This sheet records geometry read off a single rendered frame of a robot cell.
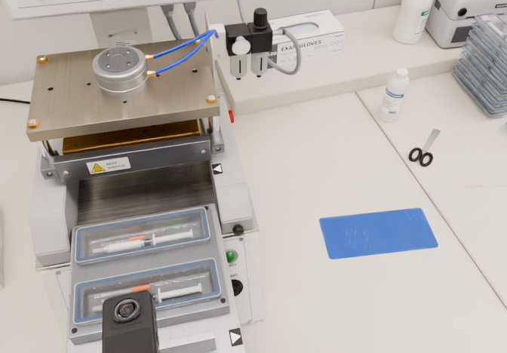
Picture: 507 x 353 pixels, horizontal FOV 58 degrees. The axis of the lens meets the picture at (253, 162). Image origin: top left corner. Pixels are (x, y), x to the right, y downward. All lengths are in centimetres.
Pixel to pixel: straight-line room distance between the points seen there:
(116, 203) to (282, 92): 56
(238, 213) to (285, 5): 85
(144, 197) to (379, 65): 78
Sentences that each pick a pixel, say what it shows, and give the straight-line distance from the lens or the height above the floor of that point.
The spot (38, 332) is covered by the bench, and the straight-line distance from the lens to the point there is 94.
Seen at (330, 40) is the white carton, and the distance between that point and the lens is 129.
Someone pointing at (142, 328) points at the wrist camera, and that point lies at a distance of 44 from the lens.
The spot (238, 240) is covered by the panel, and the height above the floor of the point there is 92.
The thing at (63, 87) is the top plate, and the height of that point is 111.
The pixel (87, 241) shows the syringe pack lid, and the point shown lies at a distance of 68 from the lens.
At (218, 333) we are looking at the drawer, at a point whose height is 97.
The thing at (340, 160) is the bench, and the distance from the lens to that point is 110.
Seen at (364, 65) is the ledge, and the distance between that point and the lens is 131.
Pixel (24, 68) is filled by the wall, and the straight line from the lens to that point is 142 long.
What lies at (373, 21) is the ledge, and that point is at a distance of 150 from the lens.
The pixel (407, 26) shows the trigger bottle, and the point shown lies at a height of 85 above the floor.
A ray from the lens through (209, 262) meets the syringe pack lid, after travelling 63.
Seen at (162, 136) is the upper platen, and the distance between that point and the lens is 71.
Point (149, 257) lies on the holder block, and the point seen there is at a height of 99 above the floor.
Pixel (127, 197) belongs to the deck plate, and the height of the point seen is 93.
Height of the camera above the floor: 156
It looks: 49 degrees down
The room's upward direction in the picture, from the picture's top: 1 degrees clockwise
